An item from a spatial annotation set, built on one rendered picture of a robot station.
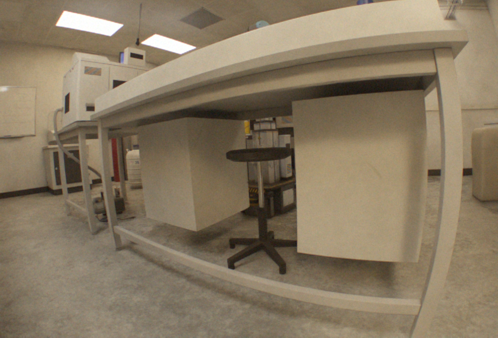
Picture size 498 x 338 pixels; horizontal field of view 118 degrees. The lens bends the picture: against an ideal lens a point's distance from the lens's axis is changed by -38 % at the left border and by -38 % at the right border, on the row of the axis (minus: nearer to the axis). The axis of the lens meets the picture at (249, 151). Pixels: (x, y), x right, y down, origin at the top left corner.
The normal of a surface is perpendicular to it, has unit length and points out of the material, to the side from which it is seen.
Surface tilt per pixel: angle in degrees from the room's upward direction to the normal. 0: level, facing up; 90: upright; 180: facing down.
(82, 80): 90
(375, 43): 90
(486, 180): 94
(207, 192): 90
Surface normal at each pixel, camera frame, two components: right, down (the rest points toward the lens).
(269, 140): 0.73, -0.01
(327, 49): -0.54, 0.07
